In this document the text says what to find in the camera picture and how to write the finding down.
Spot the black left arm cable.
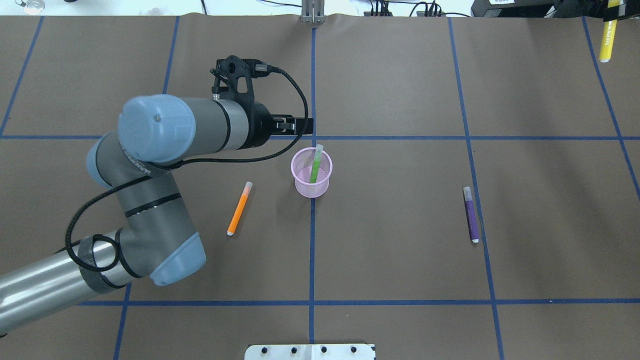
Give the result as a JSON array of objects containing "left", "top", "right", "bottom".
[{"left": 65, "top": 65, "right": 310, "bottom": 273}]

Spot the orange highlighter pen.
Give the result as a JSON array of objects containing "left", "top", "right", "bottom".
[{"left": 226, "top": 181, "right": 253, "bottom": 237}]

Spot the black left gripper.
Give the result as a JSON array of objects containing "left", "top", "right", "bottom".
[{"left": 245, "top": 102, "right": 314, "bottom": 150}]

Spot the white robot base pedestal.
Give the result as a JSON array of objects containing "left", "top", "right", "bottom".
[{"left": 244, "top": 343, "right": 377, "bottom": 360}]

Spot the purple highlighter pen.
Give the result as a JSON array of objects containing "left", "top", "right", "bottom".
[{"left": 462, "top": 186, "right": 480, "bottom": 244}]

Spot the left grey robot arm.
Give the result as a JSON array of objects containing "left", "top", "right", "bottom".
[{"left": 1, "top": 93, "right": 310, "bottom": 337}]

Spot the green highlighter pen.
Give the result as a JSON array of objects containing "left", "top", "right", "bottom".
[{"left": 308, "top": 143, "right": 323, "bottom": 183}]

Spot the pink mesh pen holder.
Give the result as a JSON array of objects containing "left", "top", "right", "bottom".
[{"left": 290, "top": 144, "right": 334, "bottom": 199}]

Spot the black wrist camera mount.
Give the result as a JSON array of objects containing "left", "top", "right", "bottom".
[{"left": 209, "top": 55, "right": 273, "bottom": 111}]

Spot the yellow highlighter pen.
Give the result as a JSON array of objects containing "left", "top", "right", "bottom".
[{"left": 598, "top": 0, "right": 627, "bottom": 63}]

